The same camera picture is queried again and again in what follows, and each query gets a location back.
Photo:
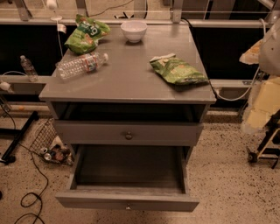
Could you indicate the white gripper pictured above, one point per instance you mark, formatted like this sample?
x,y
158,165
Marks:
x,y
270,55

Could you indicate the wire basket with cans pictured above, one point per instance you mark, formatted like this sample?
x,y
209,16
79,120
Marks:
x,y
49,147

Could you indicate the green jalapeno chip bag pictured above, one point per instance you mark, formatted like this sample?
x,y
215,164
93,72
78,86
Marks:
x,y
176,71

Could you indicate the black stand leg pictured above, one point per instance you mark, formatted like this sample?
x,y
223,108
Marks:
x,y
18,134

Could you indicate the small water bottle on ledge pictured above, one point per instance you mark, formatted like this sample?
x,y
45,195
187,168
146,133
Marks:
x,y
29,69

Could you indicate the wheeled cart base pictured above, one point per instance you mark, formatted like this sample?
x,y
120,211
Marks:
x,y
266,149

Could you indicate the open grey lower drawer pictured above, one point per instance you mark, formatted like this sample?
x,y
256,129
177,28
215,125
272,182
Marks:
x,y
149,178

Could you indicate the white ceramic bowl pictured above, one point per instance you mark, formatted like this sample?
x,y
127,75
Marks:
x,y
133,30

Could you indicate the green chip bag rear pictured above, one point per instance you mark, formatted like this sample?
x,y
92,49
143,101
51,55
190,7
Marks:
x,y
86,36

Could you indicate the grey wooden drawer cabinet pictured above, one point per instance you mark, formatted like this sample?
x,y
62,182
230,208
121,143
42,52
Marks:
x,y
127,89

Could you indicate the clear plastic water bottle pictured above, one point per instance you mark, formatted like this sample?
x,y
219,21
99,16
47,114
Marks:
x,y
81,65

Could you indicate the closed grey upper drawer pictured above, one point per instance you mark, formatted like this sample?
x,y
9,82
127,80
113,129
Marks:
x,y
129,133

